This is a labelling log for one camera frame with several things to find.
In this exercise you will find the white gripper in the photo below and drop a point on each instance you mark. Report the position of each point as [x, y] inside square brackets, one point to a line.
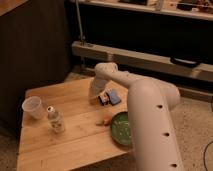
[93, 98]

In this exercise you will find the black white eraser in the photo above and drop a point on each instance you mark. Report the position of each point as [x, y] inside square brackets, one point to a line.
[104, 99]

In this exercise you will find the blue sponge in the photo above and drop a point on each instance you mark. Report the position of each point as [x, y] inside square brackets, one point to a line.
[113, 96]

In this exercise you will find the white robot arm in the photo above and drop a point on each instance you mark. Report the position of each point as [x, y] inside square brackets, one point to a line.
[149, 102]

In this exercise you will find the small orange carrot toy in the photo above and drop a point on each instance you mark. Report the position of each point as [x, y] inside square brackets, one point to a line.
[104, 121]

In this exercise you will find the green plate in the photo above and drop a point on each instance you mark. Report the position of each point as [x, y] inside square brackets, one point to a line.
[120, 129]

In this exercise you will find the clear plastic bottle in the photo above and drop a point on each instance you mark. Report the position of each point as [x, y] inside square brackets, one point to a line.
[55, 119]

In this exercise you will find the wooden table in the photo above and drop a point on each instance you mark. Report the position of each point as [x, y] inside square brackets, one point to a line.
[82, 143]

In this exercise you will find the clear plastic cup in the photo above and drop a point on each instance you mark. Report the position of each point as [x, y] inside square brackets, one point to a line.
[33, 106]

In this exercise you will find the metal pole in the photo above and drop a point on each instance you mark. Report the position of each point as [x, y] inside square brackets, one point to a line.
[82, 37]

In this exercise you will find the grey long case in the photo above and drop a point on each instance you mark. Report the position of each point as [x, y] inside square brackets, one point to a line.
[141, 60]

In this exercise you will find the cluttered shelf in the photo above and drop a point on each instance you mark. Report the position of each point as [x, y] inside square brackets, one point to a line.
[164, 7]

